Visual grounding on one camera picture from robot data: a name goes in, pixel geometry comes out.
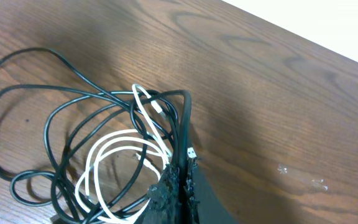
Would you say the white cable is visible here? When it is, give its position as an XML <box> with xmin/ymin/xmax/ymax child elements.
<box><xmin>74</xmin><ymin>83</ymin><xmax>198</xmax><ymax>224</ymax></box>

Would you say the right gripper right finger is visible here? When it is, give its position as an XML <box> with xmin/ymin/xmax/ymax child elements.
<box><xmin>185</xmin><ymin>159</ymin><xmax>237</xmax><ymax>224</ymax></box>

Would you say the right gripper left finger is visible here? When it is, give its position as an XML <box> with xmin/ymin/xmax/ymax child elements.
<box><xmin>135</xmin><ymin>165</ymin><xmax>180</xmax><ymax>224</ymax></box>

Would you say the black cable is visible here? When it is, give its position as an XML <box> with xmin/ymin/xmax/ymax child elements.
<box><xmin>0</xmin><ymin>47</ymin><xmax>193</xmax><ymax>224</ymax></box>

